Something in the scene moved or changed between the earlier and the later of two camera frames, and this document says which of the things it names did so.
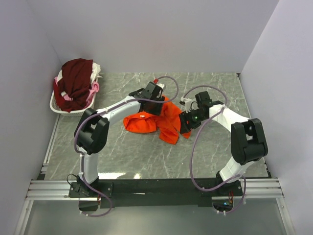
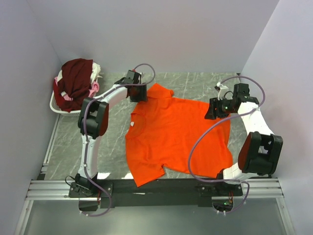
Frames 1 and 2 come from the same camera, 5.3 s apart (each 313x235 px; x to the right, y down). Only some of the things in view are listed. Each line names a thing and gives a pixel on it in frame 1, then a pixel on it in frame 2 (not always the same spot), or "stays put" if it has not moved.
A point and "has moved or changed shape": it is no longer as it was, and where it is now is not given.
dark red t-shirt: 71,90 stays put
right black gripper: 184,117 to 212,114
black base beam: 154,193 stays put
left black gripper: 157,111 to 143,96
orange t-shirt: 168,123 has moved or changed shape
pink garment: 95,88 stays put
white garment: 95,73 stays put
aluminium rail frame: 265,188 stays put
